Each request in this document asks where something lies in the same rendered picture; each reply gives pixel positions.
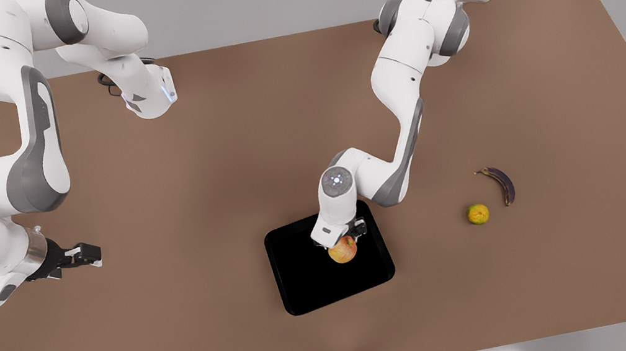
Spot red yellow apple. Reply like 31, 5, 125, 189
326, 233, 360, 266

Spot black square tray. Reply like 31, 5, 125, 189
260, 196, 401, 319

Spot yellow green orange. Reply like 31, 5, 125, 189
466, 202, 491, 226

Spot overripe dark banana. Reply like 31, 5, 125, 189
473, 163, 518, 211

